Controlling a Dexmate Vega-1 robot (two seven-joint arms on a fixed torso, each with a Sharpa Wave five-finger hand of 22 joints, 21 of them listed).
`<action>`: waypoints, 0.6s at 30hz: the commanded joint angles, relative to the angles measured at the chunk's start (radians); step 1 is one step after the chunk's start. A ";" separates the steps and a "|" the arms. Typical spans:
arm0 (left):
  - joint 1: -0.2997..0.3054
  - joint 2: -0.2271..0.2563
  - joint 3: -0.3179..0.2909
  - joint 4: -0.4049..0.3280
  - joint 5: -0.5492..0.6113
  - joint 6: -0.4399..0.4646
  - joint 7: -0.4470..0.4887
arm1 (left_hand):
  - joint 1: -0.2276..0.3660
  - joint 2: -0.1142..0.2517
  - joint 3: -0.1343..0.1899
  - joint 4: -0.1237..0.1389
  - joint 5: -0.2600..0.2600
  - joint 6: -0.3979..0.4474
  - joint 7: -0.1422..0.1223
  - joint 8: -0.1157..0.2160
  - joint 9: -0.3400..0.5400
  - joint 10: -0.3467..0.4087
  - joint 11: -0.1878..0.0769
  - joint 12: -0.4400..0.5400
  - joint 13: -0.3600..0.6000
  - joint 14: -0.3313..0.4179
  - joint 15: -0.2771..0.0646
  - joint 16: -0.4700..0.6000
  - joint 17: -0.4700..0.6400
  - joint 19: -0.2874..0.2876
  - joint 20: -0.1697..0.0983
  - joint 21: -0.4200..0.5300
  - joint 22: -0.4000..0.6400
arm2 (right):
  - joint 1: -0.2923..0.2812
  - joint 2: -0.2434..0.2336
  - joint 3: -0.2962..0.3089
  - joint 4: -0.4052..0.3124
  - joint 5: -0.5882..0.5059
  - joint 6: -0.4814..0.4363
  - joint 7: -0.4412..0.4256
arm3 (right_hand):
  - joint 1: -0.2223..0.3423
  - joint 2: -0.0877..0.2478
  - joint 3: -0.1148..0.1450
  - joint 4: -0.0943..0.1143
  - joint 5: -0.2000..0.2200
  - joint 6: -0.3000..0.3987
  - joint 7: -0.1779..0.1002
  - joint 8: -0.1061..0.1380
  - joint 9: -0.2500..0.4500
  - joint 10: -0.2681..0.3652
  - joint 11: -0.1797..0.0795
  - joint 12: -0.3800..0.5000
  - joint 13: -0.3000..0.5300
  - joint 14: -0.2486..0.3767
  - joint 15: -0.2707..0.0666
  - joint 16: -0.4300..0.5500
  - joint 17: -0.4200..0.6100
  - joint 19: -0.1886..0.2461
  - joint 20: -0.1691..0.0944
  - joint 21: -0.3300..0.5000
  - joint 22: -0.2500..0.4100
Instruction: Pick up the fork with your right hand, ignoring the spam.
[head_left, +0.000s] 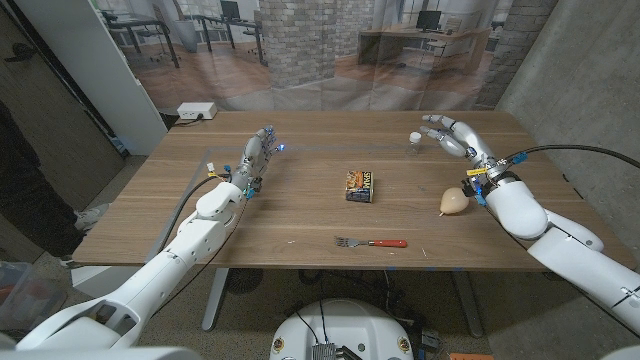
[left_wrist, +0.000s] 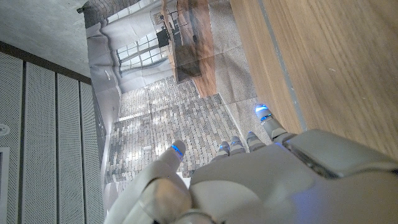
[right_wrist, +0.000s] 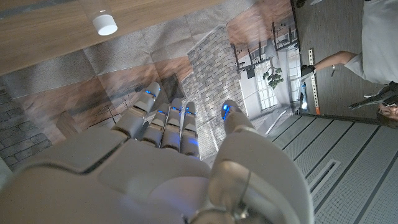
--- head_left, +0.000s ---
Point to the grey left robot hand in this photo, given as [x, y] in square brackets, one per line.
[252, 165]

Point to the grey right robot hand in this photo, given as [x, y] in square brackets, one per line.
[470, 140]

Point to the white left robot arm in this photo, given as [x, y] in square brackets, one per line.
[195, 240]

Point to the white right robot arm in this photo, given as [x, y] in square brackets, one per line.
[565, 245]

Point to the blue spam can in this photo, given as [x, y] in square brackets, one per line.
[359, 187]

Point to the small clear bottle white cap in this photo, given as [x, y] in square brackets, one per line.
[414, 142]

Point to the cream toy pear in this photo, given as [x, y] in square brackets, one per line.
[454, 201]

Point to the white power strip box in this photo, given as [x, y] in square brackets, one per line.
[196, 110]

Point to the round black fan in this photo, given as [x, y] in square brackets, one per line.
[244, 280]

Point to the printed office backdrop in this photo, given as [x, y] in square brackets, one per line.
[300, 50]

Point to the grey table leg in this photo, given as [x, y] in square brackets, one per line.
[214, 300]
[469, 305]

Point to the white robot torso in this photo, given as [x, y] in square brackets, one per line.
[345, 325]

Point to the orange box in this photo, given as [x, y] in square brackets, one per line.
[470, 357]

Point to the person in dark clothes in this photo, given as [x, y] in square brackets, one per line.
[25, 200]

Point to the clear plastic bin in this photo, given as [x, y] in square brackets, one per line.
[30, 297]

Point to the white wall panel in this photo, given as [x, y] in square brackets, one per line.
[100, 75]

